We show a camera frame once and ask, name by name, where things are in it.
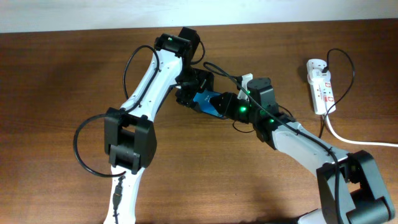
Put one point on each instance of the white USB charger adapter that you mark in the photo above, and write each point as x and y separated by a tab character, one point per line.
315	72

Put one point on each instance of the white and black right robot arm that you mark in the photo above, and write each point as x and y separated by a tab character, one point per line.
350	185

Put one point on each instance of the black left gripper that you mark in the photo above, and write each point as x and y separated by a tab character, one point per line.
186	96

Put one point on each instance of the blue Galaxy smartphone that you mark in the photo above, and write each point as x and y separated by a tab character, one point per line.
206	102

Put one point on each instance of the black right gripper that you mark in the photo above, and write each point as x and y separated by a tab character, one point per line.
227	106

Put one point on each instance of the white power strip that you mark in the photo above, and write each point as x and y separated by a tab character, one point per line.
322	97

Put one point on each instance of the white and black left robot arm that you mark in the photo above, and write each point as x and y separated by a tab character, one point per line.
129	133

